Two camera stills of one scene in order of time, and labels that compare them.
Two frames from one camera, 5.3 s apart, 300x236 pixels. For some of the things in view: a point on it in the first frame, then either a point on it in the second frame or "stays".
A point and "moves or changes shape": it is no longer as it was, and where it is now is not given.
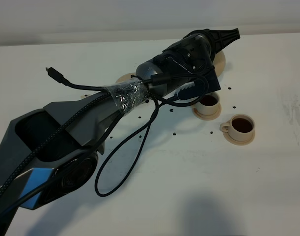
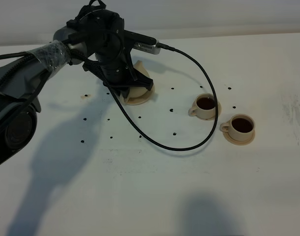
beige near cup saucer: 226,135 stays
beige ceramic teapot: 219,62 moves or changes shape
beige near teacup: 240,128 stays
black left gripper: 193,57 → 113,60
